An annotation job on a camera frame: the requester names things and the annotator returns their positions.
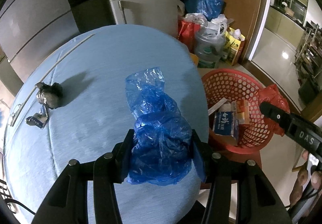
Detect black plastic trash bag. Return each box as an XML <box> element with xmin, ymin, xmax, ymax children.
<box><xmin>35</xmin><ymin>82</ymin><xmax>63</xmax><ymax>109</ymax></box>

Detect yellow printed bag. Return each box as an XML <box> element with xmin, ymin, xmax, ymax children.
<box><xmin>222</xmin><ymin>28</ymin><xmax>246</xmax><ymax>66</ymax></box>

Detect red gift bag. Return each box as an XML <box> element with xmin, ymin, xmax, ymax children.
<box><xmin>177</xmin><ymin>19</ymin><xmax>200</xmax><ymax>53</ymax></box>

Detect blue tablecloth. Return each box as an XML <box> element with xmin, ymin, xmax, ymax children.
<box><xmin>4</xmin><ymin>25</ymin><xmax>208</xmax><ymax>223</ymax></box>

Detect large blue hanging bag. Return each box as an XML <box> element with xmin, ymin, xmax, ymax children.
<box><xmin>185</xmin><ymin>0</ymin><xmax>224</xmax><ymax>21</ymax></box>

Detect crumpled blue foil packet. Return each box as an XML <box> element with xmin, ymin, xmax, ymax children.
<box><xmin>26</xmin><ymin>105</ymin><xmax>49</xmax><ymax>129</ymax></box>

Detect red plastic bag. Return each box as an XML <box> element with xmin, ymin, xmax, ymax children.
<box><xmin>257</xmin><ymin>84</ymin><xmax>291</xmax><ymax>136</ymax></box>

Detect wire-frame eyeglasses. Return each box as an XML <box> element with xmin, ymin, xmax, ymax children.
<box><xmin>10</xmin><ymin>103</ymin><xmax>21</xmax><ymax>119</ymax></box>

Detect right hand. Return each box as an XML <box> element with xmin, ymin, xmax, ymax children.
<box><xmin>289</xmin><ymin>164</ymin><xmax>321</xmax><ymax>209</ymax></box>

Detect blue plastic bag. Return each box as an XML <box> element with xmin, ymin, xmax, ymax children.
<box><xmin>125</xmin><ymin>67</ymin><xmax>192</xmax><ymax>186</ymax></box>

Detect metal kitchen rack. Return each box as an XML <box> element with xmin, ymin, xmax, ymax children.
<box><xmin>294</xmin><ymin>22</ymin><xmax>321</xmax><ymax>105</ymax></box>

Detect long white stick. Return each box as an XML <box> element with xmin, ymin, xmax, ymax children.
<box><xmin>8</xmin><ymin>34</ymin><xmax>95</xmax><ymax>127</ymax></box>

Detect red plastic laundry basket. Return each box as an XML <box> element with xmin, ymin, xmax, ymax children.
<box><xmin>201</xmin><ymin>68</ymin><xmax>273</xmax><ymax>155</ymax></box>

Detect orange and red carton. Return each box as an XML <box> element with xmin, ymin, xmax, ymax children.
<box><xmin>231</xmin><ymin>100</ymin><xmax>251</xmax><ymax>125</ymax></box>

